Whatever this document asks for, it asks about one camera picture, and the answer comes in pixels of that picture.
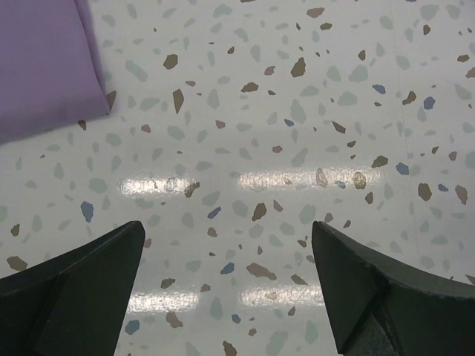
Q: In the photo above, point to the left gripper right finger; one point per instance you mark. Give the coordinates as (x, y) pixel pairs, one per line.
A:
(377, 305)

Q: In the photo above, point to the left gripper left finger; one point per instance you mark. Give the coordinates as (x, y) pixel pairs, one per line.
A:
(73, 304)

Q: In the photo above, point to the lavender t shirt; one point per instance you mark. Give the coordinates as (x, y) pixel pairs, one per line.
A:
(51, 74)

